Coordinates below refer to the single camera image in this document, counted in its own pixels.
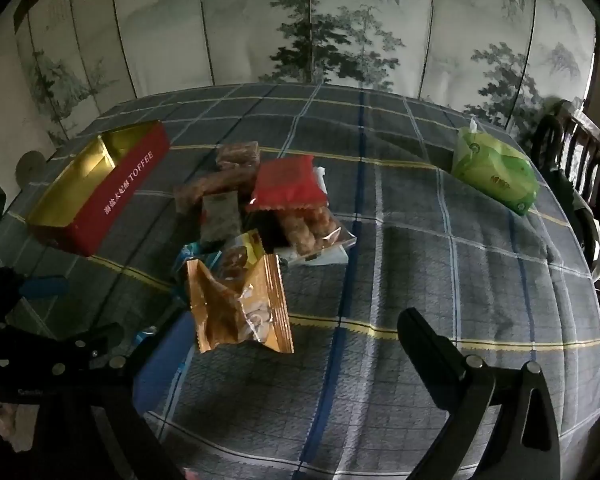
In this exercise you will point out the plaid blue grey tablecloth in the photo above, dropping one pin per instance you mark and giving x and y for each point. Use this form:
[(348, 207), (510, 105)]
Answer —
[(347, 404)]

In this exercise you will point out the red snack packet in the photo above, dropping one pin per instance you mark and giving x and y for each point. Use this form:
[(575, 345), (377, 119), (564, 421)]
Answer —
[(287, 183)]

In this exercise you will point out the orange snack packet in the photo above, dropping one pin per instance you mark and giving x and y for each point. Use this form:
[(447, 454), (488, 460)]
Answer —
[(253, 308)]

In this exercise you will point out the round stone millstone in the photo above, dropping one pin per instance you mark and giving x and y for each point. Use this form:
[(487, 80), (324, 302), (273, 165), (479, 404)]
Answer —
[(28, 167)]

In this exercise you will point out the clear brown cake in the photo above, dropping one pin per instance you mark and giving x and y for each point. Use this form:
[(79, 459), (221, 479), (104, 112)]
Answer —
[(237, 155)]

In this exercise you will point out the red gold toffee tin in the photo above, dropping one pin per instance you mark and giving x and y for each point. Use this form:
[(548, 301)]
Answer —
[(77, 210)]

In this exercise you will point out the blue candy wrappers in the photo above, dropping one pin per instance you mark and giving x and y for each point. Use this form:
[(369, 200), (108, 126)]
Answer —
[(209, 255)]

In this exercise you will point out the green tissue pack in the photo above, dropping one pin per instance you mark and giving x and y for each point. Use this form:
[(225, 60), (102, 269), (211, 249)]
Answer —
[(494, 168)]

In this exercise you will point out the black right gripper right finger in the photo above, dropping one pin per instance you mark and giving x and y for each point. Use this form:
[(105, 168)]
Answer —
[(524, 443)]

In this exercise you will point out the dark wooden chair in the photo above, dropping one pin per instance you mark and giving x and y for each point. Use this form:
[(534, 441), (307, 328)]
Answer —
[(565, 147)]

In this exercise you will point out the yellow snack packet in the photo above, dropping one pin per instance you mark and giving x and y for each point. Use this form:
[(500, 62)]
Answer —
[(239, 255)]

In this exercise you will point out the clear bag fried snacks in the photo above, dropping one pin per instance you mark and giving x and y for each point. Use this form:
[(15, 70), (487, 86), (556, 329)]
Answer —
[(313, 237)]

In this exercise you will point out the clear long cookie packet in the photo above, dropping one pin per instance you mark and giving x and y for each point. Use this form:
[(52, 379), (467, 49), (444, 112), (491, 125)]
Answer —
[(237, 179)]

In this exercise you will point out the dark sesame bar packet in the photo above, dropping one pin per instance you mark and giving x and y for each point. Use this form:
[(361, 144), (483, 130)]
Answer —
[(220, 217)]

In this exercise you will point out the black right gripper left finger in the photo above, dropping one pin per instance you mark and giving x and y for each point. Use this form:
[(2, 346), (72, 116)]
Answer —
[(57, 376)]

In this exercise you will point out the painted folding screen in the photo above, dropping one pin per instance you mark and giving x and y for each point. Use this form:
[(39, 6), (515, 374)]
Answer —
[(499, 60)]

